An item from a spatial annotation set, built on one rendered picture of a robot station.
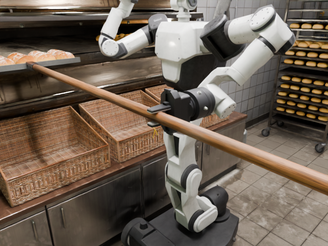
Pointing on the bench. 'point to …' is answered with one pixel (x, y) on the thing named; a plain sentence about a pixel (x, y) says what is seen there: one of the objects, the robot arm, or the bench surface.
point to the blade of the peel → (40, 64)
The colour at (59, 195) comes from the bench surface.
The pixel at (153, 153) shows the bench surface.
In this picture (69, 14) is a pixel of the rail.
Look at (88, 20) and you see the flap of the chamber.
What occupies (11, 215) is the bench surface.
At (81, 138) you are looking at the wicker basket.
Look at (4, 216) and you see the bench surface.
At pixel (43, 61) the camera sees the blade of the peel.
